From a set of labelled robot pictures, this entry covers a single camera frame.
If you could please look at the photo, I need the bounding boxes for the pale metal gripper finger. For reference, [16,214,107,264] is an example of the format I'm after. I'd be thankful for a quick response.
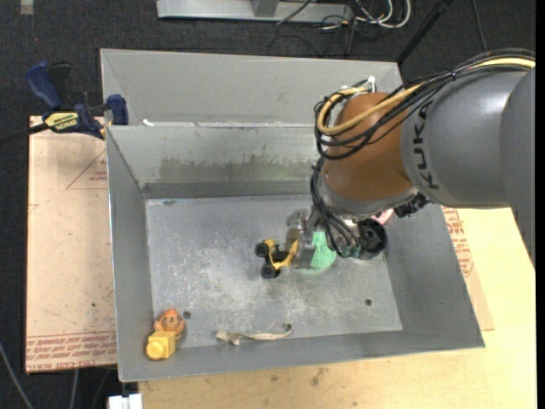
[285,210,312,240]
[294,238,317,270]

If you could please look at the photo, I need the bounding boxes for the green round toy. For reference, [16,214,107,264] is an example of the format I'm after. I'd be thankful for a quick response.
[305,228,338,275]

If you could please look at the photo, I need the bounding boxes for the yellow toy vehicle black wheels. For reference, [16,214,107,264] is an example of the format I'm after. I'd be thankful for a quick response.
[254,239,300,280]

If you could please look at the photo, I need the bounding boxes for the grey metal bin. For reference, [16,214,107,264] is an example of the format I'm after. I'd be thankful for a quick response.
[100,48,486,383]

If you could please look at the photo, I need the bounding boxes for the beige rubber band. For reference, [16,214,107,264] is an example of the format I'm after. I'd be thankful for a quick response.
[215,322,295,347]

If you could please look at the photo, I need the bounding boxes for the orange toy bear head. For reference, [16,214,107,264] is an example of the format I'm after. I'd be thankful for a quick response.
[153,308,187,337]

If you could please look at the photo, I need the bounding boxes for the yellow toy block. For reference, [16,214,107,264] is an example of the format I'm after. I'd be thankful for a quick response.
[145,330,177,362]

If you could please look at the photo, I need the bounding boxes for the brown cardboard board red print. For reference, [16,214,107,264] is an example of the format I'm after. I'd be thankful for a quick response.
[25,115,496,374]

